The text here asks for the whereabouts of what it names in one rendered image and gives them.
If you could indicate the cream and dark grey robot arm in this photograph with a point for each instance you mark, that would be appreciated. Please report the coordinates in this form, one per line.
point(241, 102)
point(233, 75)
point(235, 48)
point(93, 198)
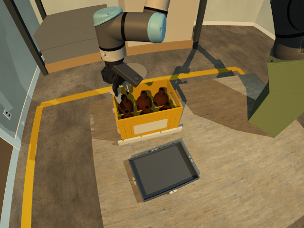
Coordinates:
point(113, 27)

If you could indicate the yellow bottle crate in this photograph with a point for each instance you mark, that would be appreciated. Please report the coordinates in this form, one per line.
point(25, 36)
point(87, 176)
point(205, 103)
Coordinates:
point(147, 123)

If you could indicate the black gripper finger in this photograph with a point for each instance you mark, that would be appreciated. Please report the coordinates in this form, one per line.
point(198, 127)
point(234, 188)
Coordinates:
point(116, 91)
point(127, 86)

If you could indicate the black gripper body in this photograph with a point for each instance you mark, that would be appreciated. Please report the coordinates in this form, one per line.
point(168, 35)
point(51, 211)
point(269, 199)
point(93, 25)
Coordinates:
point(109, 76)

